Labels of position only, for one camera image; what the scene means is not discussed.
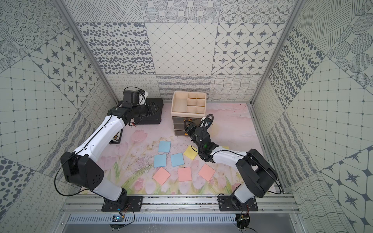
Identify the grey transparent drawer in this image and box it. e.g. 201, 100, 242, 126
172, 116, 202, 124

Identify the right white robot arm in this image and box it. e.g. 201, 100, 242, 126
184, 121, 277, 208

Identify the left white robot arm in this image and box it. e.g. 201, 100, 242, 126
61, 102, 159, 209

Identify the bottom grey drawer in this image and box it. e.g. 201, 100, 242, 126
174, 130, 190, 136

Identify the blue sticky note top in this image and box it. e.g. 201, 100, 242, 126
158, 141, 171, 153

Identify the blue sticky note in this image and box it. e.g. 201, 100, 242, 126
153, 154, 167, 168
158, 141, 171, 153
171, 153, 185, 167

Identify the blue sticky note lower right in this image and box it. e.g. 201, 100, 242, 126
171, 153, 185, 167

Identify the pink sticky note right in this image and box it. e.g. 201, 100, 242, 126
198, 164, 216, 182

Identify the pink sticky note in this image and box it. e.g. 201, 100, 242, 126
198, 164, 216, 182
153, 167, 171, 185
178, 167, 192, 182

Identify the pink sticky note middle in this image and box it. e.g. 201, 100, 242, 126
178, 167, 192, 182

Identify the blue sticky note lower left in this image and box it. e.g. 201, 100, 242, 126
153, 154, 167, 168

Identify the pink sticky note left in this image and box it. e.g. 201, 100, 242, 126
153, 167, 171, 185

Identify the beige desk organizer cabinet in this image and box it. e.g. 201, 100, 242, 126
171, 91, 207, 118

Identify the black plastic tool case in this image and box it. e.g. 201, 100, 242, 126
134, 98, 164, 125

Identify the floral pink table mat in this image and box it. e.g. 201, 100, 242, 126
99, 103, 261, 195

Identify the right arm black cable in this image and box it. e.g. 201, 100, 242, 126
190, 113, 282, 195

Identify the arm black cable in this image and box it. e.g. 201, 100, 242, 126
190, 113, 282, 195
53, 86, 146, 197

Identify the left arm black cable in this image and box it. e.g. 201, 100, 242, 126
53, 86, 146, 197

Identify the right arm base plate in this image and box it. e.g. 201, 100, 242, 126
217, 194, 258, 212

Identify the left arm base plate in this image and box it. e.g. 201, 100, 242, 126
102, 196, 144, 212

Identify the aluminium mounting rail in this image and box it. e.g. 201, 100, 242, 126
60, 194, 300, 214

